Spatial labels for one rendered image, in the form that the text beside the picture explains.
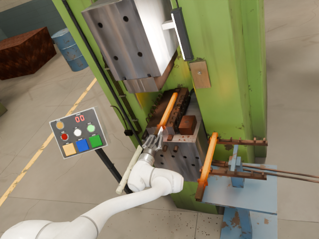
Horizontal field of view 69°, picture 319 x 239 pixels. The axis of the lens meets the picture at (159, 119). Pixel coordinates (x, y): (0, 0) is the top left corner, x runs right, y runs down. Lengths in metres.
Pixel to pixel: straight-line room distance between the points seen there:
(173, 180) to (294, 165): 1.49
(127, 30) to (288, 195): 1.80
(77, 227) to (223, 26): 1.02
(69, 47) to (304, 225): 5.32
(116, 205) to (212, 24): 0.92
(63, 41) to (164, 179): 5.02
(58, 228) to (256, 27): 1.50
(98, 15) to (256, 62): 1.10
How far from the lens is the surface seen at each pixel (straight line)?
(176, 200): 2.17
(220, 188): 1.47
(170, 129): 1.51
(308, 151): 2.57
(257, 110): 2.05
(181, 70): 1.78
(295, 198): 2.27
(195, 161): 1.60
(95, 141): 1.65
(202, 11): 1.20
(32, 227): 0.94
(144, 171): 1.24
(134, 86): 1.36
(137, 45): 1.21
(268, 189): 1.46
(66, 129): 1.72
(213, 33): 1.23
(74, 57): 5.96
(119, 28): 1.21
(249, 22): 1.67
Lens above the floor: 1.94
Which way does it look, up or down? 37 degrees down
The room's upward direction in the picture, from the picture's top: 23 degrees counter-clockwise
